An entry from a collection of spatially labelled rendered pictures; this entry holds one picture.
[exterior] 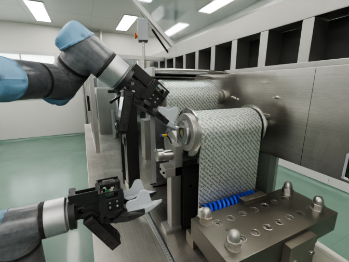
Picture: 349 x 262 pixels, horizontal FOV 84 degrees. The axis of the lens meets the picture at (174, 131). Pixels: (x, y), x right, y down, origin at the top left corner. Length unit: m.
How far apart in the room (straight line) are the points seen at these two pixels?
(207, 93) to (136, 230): 0.58
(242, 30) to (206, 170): 0.59
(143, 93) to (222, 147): 0.28
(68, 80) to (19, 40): 5.71
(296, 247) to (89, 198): 0.49
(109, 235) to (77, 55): 0.41
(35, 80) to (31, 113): 5.72
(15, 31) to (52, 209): 5.89
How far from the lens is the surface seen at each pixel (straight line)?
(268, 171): 0.82
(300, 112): 0.71
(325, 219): 0.72
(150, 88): 0.51
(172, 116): 0.55
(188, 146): 0.57
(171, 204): 0.69
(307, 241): 0.64
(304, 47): 0.73
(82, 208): 0.50
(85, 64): 0.50
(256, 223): 0.61
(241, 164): 0.67
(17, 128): 6.29
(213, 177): 0.62
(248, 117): 0.66
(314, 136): 0.70
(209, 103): 0.83
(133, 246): 0.71
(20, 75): 0.43
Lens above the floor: 1.39
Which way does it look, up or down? 13 degrees down
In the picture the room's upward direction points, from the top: straight up
